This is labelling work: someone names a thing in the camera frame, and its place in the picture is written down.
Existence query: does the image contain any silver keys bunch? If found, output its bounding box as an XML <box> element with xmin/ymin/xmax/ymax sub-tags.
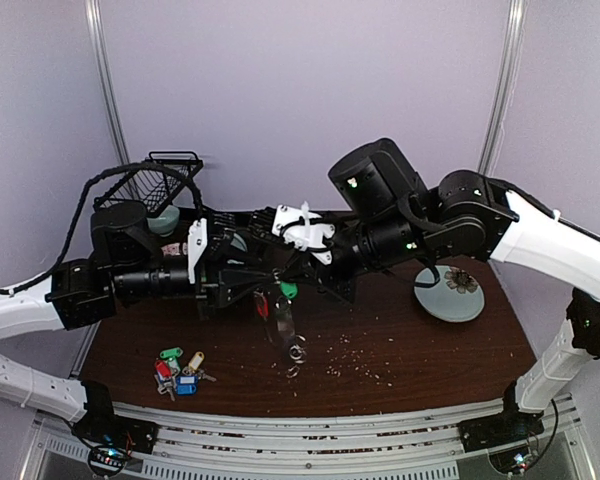
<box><xmin>153</xmin><ymin>370</ymin><xmax>217</xmax><ymax>402</ymax></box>

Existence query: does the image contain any light blue flower plate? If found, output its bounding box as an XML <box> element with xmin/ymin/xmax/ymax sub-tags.
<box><xmin>414</xmin><ymin>265</ymin><xmax>485</xmax><ymax>323</ymax></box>

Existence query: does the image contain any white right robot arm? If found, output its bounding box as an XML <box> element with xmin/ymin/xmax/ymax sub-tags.
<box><xmin>271</xmin><ymin>138</ymin><xmax>600</xmax><ymax>442</ymax></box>

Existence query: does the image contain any blue key tag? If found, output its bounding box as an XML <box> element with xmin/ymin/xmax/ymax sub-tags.
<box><xmin>176</xmin><ymin>375</ymin><xmax>199</xmax><ymax>396</ymax></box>

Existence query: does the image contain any aluminium wall post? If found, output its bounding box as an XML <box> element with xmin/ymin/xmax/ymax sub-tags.
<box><xmin>477</xmin><ymin>0</ymin><xmax>528</xmax><ymax>176</ymax></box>
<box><xmin>85</xmin><ymin>0</ymin><xmax>130</xmax><ymax>165</ymax></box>

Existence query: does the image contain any black wire dish rack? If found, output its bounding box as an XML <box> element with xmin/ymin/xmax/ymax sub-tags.
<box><xmin>92</xmin><ymin>150</ymin><xmax>276</xmax><ymax>261</ymax></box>

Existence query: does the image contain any celadon green bowl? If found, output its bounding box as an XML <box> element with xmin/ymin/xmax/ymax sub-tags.
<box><xmin>147</xmin><ymin>205</ymin><xmax>180</xmax><ymax>237</ymax></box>

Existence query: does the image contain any red patterned bowl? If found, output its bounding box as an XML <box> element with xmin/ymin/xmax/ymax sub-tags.
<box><xmin>162</xmin><ymin>242</ymin><xmax>188</xmax><ymax>256</ymax></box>

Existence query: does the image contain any right aluminium wall post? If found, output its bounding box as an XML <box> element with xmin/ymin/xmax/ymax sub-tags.
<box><xmin>477</xmin><ymin>0</ymin><xmax>528</xmax><ymax>176</ymax></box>

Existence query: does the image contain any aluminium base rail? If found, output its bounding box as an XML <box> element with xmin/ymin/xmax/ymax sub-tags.
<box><xmin>29</xmin><ymin>399</ymin><xmax>591</xmax><ymax>480</ymax></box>

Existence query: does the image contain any light blue bowl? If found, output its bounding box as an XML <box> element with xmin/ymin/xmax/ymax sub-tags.
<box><xmin>231</xmin><ymin>233</ymin><xmax>248</xmax><ymax>252</ymax></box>

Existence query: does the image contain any green key tag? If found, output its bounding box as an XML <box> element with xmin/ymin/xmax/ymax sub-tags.
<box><xmin>279</xmin><ymin>282</ymin><xmax>299</xmax><ymax>300</ymax></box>
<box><xmin>160</xmin><ymin>347</ymin><xmax>184</xmax><ymax>361</ymax></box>

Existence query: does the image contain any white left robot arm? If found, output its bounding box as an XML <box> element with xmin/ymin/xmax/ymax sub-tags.
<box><xmin>0</xmin><ymin>201</ymin><xmax>279</xmax><ymax>444</ymax></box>

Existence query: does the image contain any left aluminium wall post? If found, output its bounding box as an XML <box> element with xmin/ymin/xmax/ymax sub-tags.
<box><xmin>85</xmin><ymin>0</ymin><xmax>130</xmax><ymax>165</ymax></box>

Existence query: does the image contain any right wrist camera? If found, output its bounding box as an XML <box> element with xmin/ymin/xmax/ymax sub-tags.
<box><xmin>248</xmin><ymin>201</ymin><xmax>336</xmax><ymax>266</ymax></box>

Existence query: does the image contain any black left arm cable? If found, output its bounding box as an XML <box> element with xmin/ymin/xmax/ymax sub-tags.
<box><xmin>0</xmin><ymin>161</ymin><xmax>203</xmax><ymax>296</ymax></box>

